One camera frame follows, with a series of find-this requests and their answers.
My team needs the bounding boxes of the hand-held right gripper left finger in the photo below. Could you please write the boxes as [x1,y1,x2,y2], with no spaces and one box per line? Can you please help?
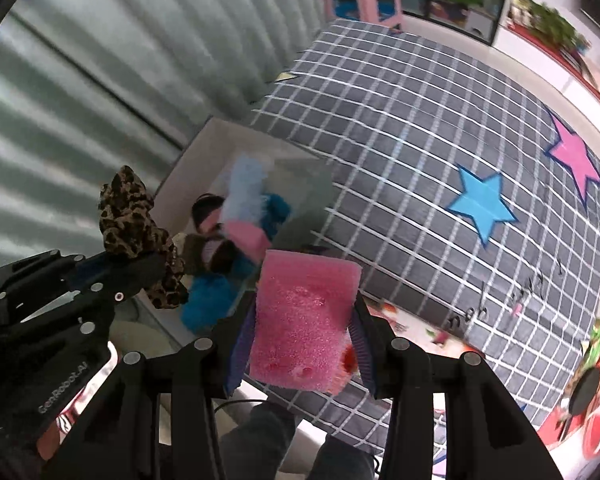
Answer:
[55,305,261,480]

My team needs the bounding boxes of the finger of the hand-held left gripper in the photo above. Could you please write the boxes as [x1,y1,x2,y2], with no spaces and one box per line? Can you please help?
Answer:
[92,252,167,306]
[70,254,112,286]

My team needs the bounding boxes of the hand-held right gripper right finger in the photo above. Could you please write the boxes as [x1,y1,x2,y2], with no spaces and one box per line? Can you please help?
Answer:
[347,292,566,480]

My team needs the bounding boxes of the leopard print scrunchie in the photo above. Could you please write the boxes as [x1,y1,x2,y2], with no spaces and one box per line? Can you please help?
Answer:
[97,165,190,310]

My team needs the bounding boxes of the blue fluffy cloth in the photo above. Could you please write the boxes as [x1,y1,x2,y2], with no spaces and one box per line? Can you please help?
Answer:
[261,193,294,242]
[181,274,249,334]

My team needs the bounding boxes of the brown sock roll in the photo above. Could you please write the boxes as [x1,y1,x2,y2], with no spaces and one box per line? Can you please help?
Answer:
[179,231,239,277]

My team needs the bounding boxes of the pink black sock roll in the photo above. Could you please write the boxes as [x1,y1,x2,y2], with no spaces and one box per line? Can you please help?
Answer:
[190,192,227,234]

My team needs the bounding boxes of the storage box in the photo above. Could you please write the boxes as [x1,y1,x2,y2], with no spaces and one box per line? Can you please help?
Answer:
[112,116,342,413]

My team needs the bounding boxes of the light blue fuzzy cloth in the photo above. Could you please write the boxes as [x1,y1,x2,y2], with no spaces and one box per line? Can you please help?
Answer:
[219,154,272,226]

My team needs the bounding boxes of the floral tissue packet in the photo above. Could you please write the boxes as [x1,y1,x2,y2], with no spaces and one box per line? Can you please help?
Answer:
[367,300,481,361]

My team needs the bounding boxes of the person's left leg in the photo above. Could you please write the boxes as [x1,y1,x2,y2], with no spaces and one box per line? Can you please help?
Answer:
[219,402,302,480]

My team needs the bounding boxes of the person's leg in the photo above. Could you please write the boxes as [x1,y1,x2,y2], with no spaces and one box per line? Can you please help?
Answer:
[312,437,382,480]
[219,402,302,480]

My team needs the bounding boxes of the person's right leg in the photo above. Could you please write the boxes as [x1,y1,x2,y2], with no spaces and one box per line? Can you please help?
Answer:
[312,437,382,480]

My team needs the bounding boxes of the grey checked star bedsheet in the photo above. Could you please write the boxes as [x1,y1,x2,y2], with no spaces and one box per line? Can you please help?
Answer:
[247,19,600,457]

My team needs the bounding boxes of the grey green curtain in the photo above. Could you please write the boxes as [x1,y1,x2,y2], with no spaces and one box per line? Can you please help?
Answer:
[0,0,333,281]

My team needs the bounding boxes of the black round stool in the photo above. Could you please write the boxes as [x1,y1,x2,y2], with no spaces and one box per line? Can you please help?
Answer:
[566,366,600,417]

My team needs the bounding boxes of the white red cabinet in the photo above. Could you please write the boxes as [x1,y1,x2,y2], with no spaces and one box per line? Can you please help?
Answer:
[500,0,600,128]

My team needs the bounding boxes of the pink plastic stool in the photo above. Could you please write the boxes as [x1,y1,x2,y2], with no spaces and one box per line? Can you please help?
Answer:
[321,0,407,34]

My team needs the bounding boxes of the green potted plant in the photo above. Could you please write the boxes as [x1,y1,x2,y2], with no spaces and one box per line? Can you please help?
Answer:
[519,0,592,47]

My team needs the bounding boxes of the black cable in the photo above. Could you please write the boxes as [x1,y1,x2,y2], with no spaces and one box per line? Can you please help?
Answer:
[214,398,269,412]

